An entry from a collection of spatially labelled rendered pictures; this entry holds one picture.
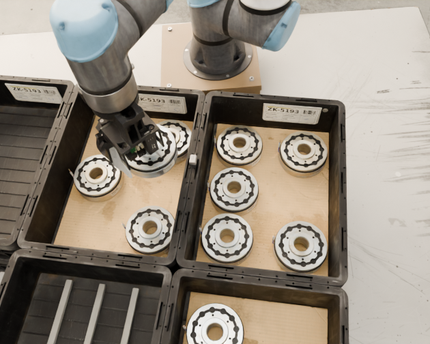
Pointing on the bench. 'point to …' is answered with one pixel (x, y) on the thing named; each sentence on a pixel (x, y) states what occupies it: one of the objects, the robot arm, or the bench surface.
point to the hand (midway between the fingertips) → (134, 157)
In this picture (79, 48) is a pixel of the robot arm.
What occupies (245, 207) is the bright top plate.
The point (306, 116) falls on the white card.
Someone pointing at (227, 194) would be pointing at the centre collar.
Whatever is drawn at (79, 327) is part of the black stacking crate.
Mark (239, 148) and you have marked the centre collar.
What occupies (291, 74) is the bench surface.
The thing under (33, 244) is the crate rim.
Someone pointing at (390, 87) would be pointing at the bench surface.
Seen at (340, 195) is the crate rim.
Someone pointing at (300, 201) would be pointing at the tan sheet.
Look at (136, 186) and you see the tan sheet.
